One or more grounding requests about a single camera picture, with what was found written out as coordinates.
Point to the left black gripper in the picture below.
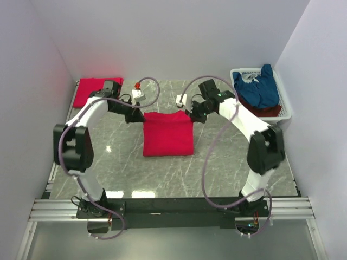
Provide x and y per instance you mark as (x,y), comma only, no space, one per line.
(135,115)

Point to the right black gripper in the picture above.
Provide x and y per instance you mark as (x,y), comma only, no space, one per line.
(193,116)

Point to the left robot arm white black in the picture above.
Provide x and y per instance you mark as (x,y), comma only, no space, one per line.
(73,148)

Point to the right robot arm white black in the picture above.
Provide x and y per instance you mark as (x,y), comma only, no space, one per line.
(266,144)

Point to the folded red t-shirt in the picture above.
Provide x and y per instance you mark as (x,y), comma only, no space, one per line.
(88,85)

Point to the blue t-shirt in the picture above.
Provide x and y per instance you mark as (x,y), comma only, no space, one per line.
(258,90)

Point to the dark red t-shirt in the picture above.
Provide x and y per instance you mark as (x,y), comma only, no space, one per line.
(262,112)

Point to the white plastic basket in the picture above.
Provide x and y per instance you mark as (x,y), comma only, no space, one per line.
(285,113)

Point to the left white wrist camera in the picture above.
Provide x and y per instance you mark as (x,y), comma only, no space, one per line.
(138,95)

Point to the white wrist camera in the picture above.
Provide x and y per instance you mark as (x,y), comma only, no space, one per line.
(138,95)
(181,100)

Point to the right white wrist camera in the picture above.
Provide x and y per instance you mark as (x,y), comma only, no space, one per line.
(181,100)

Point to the aluminium rail frame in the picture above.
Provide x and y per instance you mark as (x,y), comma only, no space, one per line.
(53,232)

